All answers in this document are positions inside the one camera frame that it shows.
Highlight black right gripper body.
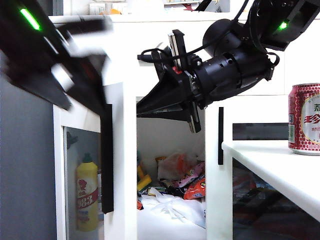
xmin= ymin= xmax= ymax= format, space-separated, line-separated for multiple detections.
xmin=186 ymin=55 xmax=208 ymax=134

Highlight yellow detergent bottle green cap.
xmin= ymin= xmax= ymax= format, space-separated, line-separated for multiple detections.
xmin=76 ymin=153 xmax=99 ymax=232

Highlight white glass-panel cabinet door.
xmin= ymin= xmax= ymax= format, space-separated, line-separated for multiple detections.
xmin=52 ymin=82 xmax=138 ymax=240
xmin=204 ymin=96 xmax=320 ymax=240

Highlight black angled object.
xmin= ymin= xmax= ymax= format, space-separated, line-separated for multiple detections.
xmin=194 ymin=0 xmax=213 ymax=12

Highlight white wooden cabinet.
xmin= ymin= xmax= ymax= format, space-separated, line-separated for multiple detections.
xmin=48 ymin=14 xmax=320 ymax=240

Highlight white crumpled plastic bag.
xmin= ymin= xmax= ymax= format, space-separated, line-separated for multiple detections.
xmin=139 ymin=187 xmax=207 ymax=228

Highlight pink snack packet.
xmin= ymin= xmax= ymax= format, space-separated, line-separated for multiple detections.
xmin=178 ymin=162 xmax=206 ymax=188

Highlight white teal paper box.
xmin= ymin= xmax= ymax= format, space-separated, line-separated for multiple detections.
xmin=163 ymin=0 xmax=201 ymax=5

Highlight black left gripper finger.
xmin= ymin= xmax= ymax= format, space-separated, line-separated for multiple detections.
xmin=8 ymin=74 xmax=73 ymax=111
xmin=77 ymin=72 xmax=107 ymax=113

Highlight wide white drawer front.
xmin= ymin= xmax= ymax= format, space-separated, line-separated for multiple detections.
xmin=53 ymin=21 xmax=286 ymax=98

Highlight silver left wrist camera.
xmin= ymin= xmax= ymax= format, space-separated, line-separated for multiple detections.
xmin=51 ymin=63 xmax=75 ymax=91

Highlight yellow scrubber teal handle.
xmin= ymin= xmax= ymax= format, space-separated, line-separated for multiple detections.
xmin=136 ymin=159 xmax=153 ymax=192

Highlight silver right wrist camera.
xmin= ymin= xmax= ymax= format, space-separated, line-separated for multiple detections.
xmin=152 ymin=29 xmax=188 ymax=83

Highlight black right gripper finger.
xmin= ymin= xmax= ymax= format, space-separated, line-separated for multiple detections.
xmin=136 ymin=72 xmax=192 ymax=111
xmin=136 ymin=110 xmax=193 ymax=123

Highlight red white beverage can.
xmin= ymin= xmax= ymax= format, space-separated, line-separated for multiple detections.
xmin=288 ymin=83 xmax=320 ymax=156

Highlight white wall switch panel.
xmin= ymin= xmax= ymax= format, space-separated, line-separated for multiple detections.
xmin=88 ymin=2 xmax=106 ymax=15

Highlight dark snack packet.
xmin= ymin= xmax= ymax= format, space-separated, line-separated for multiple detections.
xmin=147 ymin=182 xmax=186 ymax=198

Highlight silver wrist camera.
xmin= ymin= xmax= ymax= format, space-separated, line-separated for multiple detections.
xmin=51 ymin=63 xmax=75 ymax=91
xmin=152 ymin=29 xmax=188 ymax=83

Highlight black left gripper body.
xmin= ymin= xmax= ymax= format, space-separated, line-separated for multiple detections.
xmin=71 ymin=53 xmax=110 ymax=88

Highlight translucent bag with orange print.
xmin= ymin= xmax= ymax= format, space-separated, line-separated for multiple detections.
xmin=156 ymin=152 xmax=201 ymax=181

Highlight black door bar handle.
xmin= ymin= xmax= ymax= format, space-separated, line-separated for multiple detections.
xmin=99 ymin=103 xmax=115 ymax=214
xmin=218 ymin=106 xmax=224 ymax=166

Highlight red snack packet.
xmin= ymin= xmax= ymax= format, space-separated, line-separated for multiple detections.
xmin=183 ymin=177 xmax=206 ymax=201

